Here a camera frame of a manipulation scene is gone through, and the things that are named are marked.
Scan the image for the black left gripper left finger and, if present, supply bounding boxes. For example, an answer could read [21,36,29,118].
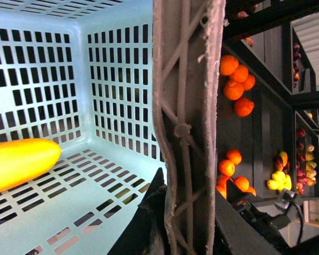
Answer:
[108,168,168,254]

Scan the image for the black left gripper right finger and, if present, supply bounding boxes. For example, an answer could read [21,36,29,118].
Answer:
[215,191,279,254]

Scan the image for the yellow mango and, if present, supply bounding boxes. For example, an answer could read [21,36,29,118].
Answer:
[0,138,62,192]

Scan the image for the light blue plastic basket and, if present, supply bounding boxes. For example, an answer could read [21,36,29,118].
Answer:
[0,1,164,254]

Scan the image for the brown basket handle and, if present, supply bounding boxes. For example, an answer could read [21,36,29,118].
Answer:
[153,1,226,254]

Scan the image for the orange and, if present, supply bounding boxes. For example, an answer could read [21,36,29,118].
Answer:
[233,97,255,117]
[220,55,239,76]
[223,80,244,100]
[219,159,236,177]
[226,149,242,165]
[233,176,250,192]

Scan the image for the black fruit display shelf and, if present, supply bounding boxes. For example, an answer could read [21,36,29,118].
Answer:
[217,1,319,203]

